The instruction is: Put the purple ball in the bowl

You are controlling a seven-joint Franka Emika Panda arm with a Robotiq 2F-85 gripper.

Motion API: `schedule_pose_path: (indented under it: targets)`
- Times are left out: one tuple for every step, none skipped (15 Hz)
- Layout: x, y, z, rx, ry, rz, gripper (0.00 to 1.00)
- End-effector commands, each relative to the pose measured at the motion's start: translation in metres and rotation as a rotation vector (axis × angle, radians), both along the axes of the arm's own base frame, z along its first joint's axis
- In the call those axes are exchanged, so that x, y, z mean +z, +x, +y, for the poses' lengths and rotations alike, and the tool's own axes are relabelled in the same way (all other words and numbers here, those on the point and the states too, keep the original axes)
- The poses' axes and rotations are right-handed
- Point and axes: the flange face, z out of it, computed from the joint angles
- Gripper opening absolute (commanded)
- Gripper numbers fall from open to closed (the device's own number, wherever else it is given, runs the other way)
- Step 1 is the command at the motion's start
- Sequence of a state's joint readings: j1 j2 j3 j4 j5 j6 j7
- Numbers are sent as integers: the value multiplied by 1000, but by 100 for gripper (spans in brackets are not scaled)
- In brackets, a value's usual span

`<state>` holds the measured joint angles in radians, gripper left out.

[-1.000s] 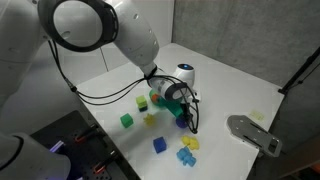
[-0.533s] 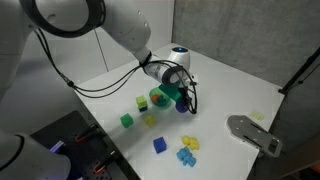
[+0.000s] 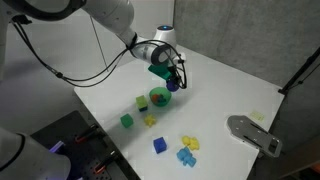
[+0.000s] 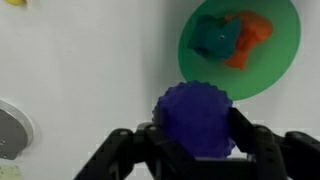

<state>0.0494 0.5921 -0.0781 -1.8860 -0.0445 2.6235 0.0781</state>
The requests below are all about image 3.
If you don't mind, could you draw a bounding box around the purple ball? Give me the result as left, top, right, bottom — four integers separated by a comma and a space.
166, 79, 180, 93

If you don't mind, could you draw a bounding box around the lime and blue block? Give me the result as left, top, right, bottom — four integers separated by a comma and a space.
135, 94, 149, 113

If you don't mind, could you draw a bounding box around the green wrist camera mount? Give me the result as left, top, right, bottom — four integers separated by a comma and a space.
147, 63, 174, 82

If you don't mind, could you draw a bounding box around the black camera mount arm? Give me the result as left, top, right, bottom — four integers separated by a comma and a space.
10, 14, 33, 25

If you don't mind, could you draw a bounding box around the blue cube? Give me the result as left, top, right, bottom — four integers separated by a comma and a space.
152, 136, 168, 155

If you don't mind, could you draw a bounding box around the grey metal bracket plate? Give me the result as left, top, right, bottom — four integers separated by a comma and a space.
226, 114, 283, 159

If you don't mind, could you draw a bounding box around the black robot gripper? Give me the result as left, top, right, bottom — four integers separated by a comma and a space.
165, 52, 188, 90

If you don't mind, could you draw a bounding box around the small purple lit block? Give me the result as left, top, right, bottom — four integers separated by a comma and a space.
49, 139, 66, 154

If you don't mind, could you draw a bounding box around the green translucent bowl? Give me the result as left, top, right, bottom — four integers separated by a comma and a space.
148, 86, 173, 108

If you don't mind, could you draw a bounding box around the green cube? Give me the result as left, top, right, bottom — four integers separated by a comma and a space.
119, 112, 135, 129

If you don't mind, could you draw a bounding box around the yellow foam toy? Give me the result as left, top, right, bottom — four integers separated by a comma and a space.
181, 134, 201, 151

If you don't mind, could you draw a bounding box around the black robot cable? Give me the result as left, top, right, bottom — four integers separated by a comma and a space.
12, 21, 188, 90
14, 23, 131, 88

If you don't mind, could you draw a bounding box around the light blue foam toy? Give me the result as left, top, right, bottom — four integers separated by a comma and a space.
176, 146, 198, 168

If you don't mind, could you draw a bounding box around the yellow jack toy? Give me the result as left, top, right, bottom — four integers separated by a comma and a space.
143, 113, 157, 128

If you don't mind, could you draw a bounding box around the orange and black clamp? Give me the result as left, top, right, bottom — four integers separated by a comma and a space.
74, 123, 100, 144
93, 150, 119, 175

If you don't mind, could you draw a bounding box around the black tripod pole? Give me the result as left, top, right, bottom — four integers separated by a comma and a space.
278, 45, 320, 96

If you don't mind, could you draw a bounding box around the black perforated breadboard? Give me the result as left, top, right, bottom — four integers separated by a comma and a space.
29, 110, 142, 180

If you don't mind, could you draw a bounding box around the pale yellow small tag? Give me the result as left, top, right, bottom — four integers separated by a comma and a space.
249, 110, 265, 122

